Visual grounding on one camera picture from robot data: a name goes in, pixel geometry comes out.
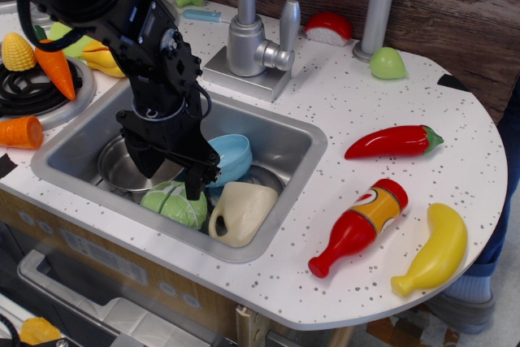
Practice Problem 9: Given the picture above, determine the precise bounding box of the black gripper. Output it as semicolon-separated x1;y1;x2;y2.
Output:
115;97;219;201

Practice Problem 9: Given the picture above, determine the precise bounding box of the red toy chili pepper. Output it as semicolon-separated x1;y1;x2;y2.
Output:
344;125;444;159

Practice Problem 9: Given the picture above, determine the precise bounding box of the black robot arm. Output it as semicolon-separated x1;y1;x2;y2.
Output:
17;0;219;200

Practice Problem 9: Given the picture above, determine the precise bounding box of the yellow toy bell pepper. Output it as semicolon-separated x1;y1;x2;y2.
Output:
82;41;125;78

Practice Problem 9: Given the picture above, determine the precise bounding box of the green toy cabbage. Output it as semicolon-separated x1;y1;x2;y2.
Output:
141;180;207;230

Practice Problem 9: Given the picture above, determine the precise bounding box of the stainless steel pot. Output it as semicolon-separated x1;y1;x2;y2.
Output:
97;136;183;192

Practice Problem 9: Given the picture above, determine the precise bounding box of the light blue bowl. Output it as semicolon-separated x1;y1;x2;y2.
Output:
208;134;253;188

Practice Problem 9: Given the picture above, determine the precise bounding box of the cream toy mug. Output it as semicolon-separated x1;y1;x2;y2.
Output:
208;182;279;248

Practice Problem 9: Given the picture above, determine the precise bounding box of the silver sink basin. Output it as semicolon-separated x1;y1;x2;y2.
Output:
31;80;327;262

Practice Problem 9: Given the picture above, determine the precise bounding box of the silver toy faucet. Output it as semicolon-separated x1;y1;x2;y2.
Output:
203;0;301;102

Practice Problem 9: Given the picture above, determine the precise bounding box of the orange toy carrot piece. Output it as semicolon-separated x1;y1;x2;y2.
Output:
1;116;44;149

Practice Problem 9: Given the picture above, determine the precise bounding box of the green toy plate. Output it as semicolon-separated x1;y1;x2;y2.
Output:
49;21;98;59

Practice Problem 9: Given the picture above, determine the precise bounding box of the toy oven door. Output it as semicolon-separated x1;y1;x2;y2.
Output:
1;224;229;346

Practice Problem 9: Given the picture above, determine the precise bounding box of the black tape piece left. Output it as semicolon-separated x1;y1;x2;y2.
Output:
0;153;18;179

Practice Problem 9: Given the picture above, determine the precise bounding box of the black tape piece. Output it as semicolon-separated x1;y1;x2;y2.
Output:
0;153;18;179
437;74;469;92

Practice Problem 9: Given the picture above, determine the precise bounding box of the front left stove burner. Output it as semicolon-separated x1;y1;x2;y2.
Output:
1;58;97;130

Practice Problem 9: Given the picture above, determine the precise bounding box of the yellow toy corn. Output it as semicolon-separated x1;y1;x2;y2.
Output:
1;33;37;72

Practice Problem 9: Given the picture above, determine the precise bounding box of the red toy ketchup bottle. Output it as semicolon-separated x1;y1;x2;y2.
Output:
308;179;409;278

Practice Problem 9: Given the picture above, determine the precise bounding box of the grey stove knob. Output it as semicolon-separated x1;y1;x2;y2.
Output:
24;2;54;31

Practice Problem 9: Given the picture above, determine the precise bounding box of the yellow toy on floor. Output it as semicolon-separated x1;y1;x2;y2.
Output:
19;317;62;345

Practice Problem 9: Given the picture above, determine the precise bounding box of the red white toy sushi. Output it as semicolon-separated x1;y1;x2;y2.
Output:
305;11;353;46

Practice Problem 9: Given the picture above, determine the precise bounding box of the green toy pear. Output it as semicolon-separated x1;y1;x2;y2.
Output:
369;47;409;80

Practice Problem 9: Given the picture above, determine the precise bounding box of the yellow toy banana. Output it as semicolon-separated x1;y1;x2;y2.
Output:
391;203;468;297

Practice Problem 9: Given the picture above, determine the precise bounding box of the black tape piece right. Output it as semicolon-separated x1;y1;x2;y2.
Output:
437;74;469;92

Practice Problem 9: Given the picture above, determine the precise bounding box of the grey vertical pole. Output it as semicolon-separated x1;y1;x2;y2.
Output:
353;0;392;63

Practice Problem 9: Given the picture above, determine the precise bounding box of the grey shoe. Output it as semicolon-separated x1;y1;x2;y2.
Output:
425;275;496;334

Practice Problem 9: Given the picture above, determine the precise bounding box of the person leg in jeans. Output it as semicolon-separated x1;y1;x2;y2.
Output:
462;78;520;279

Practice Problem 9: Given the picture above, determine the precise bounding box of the blue toy knife handle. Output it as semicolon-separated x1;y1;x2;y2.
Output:
183;9;231;24

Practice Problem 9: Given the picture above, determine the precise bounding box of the black cable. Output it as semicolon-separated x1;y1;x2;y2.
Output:
15;0;89;54

